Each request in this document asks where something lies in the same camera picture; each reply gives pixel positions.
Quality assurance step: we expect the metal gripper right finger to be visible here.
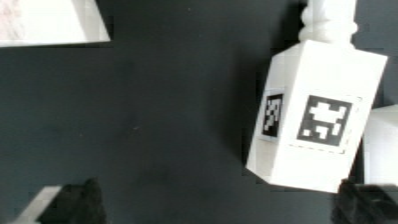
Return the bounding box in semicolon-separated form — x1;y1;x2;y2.
331;180;398;224

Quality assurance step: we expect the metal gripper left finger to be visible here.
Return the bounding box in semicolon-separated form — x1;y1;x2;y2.
11;178;111;224

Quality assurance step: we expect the white stool leg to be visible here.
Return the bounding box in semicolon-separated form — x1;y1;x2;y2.
365;104;398;186
247;0;388;193

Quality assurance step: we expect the white marker sheet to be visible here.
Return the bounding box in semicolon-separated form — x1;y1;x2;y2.
0;0;111;48

